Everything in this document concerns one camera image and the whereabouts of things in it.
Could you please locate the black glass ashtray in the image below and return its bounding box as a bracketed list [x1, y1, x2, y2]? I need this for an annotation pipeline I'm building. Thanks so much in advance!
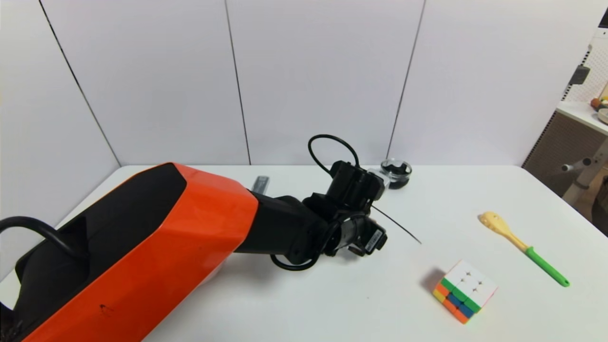
[380, 159, 412, 190]

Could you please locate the colourful puzzle cube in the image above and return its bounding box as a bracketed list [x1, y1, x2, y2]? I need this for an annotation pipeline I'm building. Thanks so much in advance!
[432, 259, 498, 324]

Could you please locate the brown cabinet with white top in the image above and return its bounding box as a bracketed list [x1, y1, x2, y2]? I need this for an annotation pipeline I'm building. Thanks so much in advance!
[521, 102, 608, 238]

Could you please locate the white metal stand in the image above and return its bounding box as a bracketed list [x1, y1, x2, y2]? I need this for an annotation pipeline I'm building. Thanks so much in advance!
[560, 138, 608, 206]

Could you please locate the gray box on pegboard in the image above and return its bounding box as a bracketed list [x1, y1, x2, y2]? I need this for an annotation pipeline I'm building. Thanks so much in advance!
[567, 66, 590, 86]

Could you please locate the white pegboard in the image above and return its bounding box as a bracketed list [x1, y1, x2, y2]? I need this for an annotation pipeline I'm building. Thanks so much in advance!
[563, 28, 608, 105]

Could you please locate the black looped camera cable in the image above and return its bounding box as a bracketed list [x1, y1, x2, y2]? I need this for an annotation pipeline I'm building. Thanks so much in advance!
[307, 134, 361, 177]

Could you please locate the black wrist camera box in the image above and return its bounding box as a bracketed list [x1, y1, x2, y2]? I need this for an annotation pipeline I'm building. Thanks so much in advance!
[326, 161, 386, 213]

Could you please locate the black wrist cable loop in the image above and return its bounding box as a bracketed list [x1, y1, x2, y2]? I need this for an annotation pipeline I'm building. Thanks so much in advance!
[270, 223, 340, 272]

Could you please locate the thin black wire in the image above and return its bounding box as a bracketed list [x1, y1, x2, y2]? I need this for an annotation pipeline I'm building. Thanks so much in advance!
[370, 205, 422, 245]

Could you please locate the yellow spoon with green handle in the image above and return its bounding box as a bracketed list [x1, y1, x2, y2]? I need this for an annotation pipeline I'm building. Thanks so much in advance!
[478, 212, 570, 287]

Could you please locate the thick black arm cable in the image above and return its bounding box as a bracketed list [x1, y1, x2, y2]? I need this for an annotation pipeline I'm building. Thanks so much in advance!
[0, 216, 90, 261]

